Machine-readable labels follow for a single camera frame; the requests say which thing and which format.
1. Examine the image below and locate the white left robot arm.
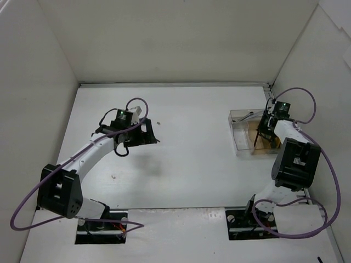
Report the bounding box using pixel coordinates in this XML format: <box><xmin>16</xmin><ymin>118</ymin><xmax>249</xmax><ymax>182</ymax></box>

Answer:
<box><xmin>37</xmin><ymin>107</ymin><xmax>159</xmax><ymax>230</ymax></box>

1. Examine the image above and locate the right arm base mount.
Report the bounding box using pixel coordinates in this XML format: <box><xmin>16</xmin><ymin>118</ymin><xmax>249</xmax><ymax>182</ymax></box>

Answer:
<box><xmin>225</xmin><ymin>208</ymin><xmax>278</xmax><ymax>241</ymax></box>

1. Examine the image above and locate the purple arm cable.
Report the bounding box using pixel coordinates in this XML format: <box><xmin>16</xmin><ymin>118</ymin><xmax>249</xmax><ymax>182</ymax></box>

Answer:
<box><xmin>10</xmin><ymin>98</ymin><xmax>150</xmax><ymax>238</ymax></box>
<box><xmin>251</xmin><ymin>87</ymin><xmax>341</xmax><ymax>238</ymax></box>

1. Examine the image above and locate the clear plastic container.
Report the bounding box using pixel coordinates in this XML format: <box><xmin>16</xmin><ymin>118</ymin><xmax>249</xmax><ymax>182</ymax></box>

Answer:
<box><xmin>228</xmin><ymin>109</ymin><xmax>280</xmax><ymax>159</ymax></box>

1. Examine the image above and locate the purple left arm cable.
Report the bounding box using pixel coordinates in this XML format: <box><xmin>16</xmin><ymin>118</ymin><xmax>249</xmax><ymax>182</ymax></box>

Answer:
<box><xmin>10</xmin><ymin>98</ymin><xmax>150</xmax><ymax>238</ymax></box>

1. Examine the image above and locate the large silver ratchet wrench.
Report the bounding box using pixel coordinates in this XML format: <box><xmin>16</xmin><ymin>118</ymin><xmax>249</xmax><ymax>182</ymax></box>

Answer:
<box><xmin>237</xmin><ymin>111</ymin><xmax>264</xmax><ymax>122</ymax></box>

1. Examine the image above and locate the brown hex key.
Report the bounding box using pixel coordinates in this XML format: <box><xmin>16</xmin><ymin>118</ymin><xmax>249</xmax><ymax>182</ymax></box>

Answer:
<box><xmin>253</xmin><ymin>129</ymin><xmax>259</xmax><ymax>150</ymax></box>

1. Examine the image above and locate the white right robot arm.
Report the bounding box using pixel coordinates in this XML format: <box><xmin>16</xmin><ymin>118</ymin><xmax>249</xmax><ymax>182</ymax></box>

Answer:
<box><xmin>242</xmin><ymin>100</ymin><xmax>321</xmax><ymax>226</ymax></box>

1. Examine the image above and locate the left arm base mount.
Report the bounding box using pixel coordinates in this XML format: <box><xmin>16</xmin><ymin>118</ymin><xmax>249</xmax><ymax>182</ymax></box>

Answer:
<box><xmin>75</xmin><ymin>220</ymin><xmax>127</xmax><ymax>245</ymax></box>

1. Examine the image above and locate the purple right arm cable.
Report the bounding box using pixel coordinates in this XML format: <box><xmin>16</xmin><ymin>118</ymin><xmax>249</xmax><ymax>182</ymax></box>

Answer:
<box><xmin>251</xmin><ymin>87</ymin><xmax>341</xmax><ymax>238</ymax></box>

